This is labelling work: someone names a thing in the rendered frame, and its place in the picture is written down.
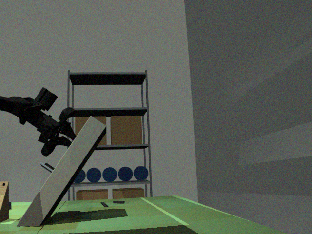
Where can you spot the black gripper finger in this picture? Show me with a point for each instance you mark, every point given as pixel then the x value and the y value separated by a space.
pixel 68 131
pixel 62 141

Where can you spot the grey flat panel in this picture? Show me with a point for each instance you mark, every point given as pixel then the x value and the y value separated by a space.
pixel 64 174

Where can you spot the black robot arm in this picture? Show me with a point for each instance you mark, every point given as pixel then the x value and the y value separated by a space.
pixel 29 110

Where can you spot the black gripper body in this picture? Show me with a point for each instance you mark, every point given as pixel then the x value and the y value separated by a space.
pixel 65 114

